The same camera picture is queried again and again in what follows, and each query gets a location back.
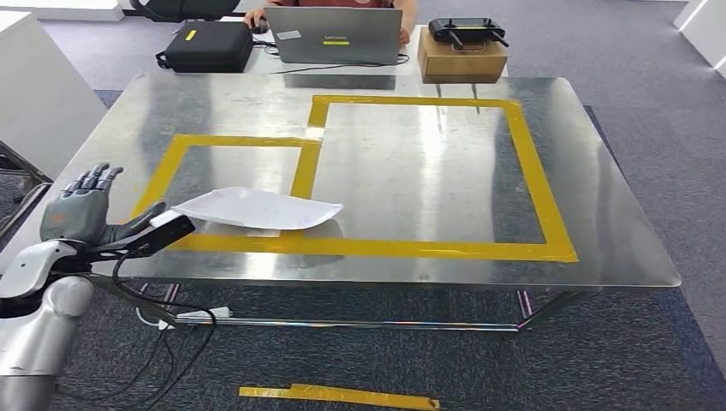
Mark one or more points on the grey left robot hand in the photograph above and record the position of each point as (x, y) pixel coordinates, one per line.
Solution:
(76, 218)

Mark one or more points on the white plastic shell part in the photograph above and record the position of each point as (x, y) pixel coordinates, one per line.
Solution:
(255, 210)

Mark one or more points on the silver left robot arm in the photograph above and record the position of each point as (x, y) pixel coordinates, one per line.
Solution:
(34, 329)

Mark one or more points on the steel workbench table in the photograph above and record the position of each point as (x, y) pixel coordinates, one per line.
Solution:
(425, 181)

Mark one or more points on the white side cabinet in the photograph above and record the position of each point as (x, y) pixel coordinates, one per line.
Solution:
(39, 96)

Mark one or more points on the white power strip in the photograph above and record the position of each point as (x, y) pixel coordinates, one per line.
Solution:
(210, 313)

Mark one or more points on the white plinth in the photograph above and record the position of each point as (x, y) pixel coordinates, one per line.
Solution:
(57, 10)

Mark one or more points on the black carrying case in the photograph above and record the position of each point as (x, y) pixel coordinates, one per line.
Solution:
(207, 48)

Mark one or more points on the black chair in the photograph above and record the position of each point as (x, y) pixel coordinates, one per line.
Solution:
(187, 8)

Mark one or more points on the black computer mouse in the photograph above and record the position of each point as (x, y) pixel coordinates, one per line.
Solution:
(260, 27)

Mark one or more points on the grey laptop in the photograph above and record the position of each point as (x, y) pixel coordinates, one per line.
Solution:
(334, 37)

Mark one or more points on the brown cardboard box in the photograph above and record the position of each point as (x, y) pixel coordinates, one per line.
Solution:
(462, 65)

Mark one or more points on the black remote controller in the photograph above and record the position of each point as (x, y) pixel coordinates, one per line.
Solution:
(465, 28)

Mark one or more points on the white partition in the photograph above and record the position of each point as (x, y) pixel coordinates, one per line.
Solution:
(706, 34)

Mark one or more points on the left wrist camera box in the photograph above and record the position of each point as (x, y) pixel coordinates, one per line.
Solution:
(173, 227)

